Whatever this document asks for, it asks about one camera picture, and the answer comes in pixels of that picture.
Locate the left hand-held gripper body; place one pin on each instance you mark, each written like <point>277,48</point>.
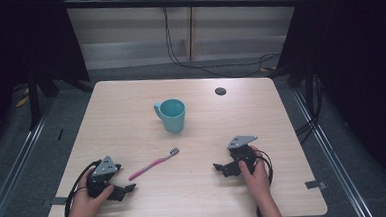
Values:
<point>101,180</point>

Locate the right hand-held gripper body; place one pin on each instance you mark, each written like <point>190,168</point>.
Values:
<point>243,156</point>

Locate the pink toothbrush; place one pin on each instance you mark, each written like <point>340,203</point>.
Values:
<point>152,164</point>

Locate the teal cup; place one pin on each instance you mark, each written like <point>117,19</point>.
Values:
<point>172,118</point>

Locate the person's right hand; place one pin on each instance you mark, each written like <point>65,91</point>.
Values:
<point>256,182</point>

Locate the person's left hand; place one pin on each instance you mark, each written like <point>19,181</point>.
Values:
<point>86,204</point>

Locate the grey tape strip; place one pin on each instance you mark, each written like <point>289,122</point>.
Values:
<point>315,184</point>
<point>58,200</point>

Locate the small black tape piece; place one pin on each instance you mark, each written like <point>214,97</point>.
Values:
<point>60,134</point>

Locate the dark round table grommet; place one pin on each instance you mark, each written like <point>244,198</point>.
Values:
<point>220,91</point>

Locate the black metal stand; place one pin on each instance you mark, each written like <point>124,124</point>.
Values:
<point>33,97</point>

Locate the yellow floor scrap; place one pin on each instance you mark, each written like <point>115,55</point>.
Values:
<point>22,101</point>

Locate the black curtain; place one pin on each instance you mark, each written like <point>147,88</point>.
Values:
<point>17,47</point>
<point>362,63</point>

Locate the black horizontal bar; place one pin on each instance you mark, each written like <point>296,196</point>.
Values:
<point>175,3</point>

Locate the metal floor rail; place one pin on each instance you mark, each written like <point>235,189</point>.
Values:
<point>330,154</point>
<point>13,164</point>

